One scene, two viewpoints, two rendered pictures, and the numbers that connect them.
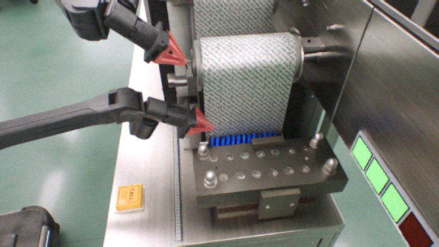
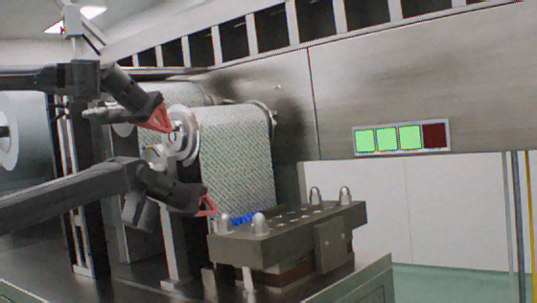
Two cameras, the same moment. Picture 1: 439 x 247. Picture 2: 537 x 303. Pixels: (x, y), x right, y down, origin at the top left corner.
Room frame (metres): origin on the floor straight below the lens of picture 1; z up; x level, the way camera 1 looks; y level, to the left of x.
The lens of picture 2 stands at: (-0.34, 0.63, 1.25)
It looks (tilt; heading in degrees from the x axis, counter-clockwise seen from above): 3 degrees down; 320
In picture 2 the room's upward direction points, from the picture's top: 7 degrees counter-clockwise
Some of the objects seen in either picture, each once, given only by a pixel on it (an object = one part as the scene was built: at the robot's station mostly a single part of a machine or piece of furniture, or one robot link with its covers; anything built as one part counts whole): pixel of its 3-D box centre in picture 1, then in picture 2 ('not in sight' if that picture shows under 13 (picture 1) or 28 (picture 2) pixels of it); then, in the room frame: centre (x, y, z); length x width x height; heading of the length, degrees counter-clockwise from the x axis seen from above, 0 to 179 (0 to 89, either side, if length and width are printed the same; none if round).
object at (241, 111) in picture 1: (245, 114); (241, 186); (0.62, -0.08, 1.11); 0.23 x 0.01 x 0.18; 98
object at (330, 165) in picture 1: (331, 164); (344, 195); (0.48, -0.30, 1.05); 0.04 x 0.04 x 0.04
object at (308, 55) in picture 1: (306, 55); not in sight; (0.70, -0.24, 1.25); 0.07 x 0.04 x 0.04; 98
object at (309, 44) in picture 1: (310, 43); not in sight; (0.70, -0.24, 1.28); 0.06 x 0.05 x 0.02; 98
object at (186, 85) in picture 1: (188, 112); (167, 221); (0.69, 0.10, 1.05); 0.06 x 0.05 x 0.31; 98
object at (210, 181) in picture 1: (210, 177); (259, 223); (0.44, 0.02, 1.05); 0.04 x 0.04 x 0.04
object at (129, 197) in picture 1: (129, 197); not in sight; (0.48, 0.26, 0.91); 0.07 x 0.07 x 0.02; 8
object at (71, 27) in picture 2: not in sight; (69, 22); (1.22, 0.10, 1.66); 0.07 x 0.07 x 0.10; 83
